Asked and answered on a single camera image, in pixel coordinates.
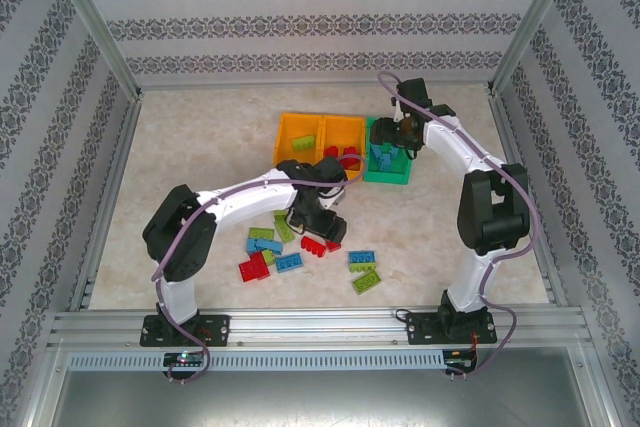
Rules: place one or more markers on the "aluminium side rail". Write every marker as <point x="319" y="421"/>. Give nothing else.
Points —
<point x="112" y="187"/>
<point x="509" y="137"/>

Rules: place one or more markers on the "blue lego brick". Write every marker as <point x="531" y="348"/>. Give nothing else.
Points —
<point x="290" y="263"/>
<point x="362" y="256"/>
<point x="398" y="153"/>
<point x="264" y="246"/>
<point x="390" y="164"/>
<point x="381" y="153"/>

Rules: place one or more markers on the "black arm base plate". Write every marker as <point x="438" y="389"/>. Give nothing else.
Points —
<point x="220" y="329"/>
<point x="417" y="329"/>

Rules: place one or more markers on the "aluminium frame post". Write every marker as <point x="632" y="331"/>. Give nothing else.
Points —
<point x="98" y="27"/>
<point x="531" y="22"/>

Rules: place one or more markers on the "small lime green lego brick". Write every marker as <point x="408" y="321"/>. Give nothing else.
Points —
<point x="269" y="257"/>

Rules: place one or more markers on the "orange plastic bin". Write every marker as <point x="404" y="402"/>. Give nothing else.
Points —
<point x="340" y="129"/>
<point x="290" y="129"/>

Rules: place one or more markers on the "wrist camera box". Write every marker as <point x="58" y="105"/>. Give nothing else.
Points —
<point x="395" y="109"/>
<point x="336" y="199"/>

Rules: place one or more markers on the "aluminium mounting rail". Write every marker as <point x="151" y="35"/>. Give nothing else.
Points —
<point x="320" y="329"/>

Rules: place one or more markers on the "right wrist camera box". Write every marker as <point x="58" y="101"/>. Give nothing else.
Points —
<point x="395" y="109"/>

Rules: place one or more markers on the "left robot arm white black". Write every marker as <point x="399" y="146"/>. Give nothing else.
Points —
<point x="250" y="199"/>

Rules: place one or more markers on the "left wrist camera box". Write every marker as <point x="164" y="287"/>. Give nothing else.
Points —
<point x="336" y="199"/>

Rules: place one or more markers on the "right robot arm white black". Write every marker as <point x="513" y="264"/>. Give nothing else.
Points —
<point x="450" y="139"/>

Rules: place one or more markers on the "green plastic bin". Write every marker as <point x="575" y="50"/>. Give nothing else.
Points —
<point x="387" y="178"/>

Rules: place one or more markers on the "grey metal sheet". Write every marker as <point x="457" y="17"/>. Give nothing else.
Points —
<point x="320" y="402"/>

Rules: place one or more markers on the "small controller circuit board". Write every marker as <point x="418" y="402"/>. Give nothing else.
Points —
<point x="175" y="359"/>
<point x="457" y="362"/>

